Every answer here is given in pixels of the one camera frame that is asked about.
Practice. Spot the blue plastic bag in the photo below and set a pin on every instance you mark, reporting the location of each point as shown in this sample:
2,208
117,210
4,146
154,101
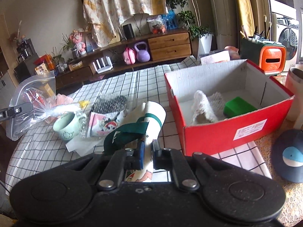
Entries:
170,20

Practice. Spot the black cylindrical speaker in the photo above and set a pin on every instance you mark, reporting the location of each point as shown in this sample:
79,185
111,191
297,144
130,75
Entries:
128,31

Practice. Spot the pink toy backpack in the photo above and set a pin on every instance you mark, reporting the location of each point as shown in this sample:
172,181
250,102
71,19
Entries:
129,56

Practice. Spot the clear zip plastic bag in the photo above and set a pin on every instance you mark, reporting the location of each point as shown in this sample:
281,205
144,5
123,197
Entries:
35,90

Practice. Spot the wooden tv cabinet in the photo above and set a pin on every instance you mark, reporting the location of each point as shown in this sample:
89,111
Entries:
164,47

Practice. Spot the bag of snacks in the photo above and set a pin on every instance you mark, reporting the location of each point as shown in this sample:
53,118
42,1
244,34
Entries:
156,24

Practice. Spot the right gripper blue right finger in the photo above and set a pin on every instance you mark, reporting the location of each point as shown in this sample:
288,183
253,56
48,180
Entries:
156,154

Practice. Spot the red cardboard box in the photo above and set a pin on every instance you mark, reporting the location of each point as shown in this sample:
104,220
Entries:
231,79

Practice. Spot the orange green desk organizer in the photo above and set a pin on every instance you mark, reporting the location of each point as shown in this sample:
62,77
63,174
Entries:
267,55

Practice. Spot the steel travel tumbler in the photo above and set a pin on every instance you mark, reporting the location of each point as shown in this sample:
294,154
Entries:
294,84

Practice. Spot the white knitted cloth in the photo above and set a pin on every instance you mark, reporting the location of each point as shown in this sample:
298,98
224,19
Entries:
207,109

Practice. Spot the cartoon printed pouch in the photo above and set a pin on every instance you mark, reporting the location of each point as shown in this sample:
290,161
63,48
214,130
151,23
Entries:
100,125

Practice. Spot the bubble wrap sheet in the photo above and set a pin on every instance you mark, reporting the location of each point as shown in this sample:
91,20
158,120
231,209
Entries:
109,104

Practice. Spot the purple kettlebell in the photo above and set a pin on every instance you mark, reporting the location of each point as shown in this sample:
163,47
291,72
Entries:
142,54

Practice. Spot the golden curtain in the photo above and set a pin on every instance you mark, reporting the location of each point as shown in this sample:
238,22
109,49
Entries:
246,18

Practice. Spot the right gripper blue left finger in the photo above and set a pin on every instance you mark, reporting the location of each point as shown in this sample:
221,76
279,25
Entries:
139,155

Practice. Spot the navy whale cap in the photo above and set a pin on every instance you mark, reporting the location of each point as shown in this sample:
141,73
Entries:
287,157

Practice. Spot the washing machine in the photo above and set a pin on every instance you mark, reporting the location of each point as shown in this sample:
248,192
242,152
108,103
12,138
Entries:
285,31

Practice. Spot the floral cloth over tv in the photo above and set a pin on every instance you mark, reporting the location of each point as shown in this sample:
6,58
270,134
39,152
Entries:
105,16

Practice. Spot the light green ceramic mug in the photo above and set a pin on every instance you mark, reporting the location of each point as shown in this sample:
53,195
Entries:
68,125

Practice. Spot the yellow soft object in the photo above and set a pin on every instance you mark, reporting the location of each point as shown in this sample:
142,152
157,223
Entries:
83,104

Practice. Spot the white wifi router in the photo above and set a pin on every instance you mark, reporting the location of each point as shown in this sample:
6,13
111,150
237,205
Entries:
102,65

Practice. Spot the pink doll figurine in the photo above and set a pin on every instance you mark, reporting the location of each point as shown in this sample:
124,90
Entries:
77,39

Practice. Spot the green sponge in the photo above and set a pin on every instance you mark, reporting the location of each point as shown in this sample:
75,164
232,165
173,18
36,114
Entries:
237,107

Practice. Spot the potted green plant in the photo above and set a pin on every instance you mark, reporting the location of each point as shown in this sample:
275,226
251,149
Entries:
190,18

